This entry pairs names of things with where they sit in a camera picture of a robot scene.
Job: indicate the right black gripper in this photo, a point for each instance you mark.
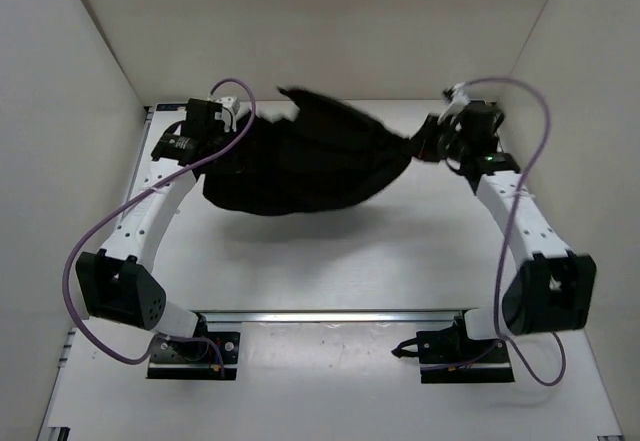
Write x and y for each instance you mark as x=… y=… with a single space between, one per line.
x=421 y=143

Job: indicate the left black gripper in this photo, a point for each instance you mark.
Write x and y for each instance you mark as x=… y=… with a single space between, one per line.
x=221 y=128

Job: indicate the black pleated skirt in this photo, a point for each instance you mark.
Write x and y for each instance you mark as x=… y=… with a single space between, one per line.
x=329 y=156

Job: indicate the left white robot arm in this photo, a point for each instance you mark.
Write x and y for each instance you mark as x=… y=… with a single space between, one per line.
x=117 y=282

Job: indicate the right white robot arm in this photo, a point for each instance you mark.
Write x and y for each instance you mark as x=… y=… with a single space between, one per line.
x=552 y=288

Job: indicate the left table label sticker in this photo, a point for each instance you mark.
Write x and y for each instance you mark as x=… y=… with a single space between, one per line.
x=170 y=107

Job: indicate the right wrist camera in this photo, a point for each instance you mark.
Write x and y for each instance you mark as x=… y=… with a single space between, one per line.
x=457 y=99

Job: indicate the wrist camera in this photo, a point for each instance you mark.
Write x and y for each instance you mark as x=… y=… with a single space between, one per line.
x=230 y=115
x=457 y=99

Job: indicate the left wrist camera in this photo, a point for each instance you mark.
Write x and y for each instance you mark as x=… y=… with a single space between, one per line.
x=230 y=115

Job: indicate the aluminium rail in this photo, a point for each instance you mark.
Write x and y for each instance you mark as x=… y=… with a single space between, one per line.
x=330 y=316

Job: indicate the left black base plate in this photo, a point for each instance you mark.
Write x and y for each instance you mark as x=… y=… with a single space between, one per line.
x=197 y=361

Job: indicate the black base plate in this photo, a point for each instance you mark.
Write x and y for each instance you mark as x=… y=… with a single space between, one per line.
x=197 y=361
x=449 y=356

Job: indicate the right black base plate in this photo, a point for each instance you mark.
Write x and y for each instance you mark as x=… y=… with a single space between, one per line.
x=449 y=356

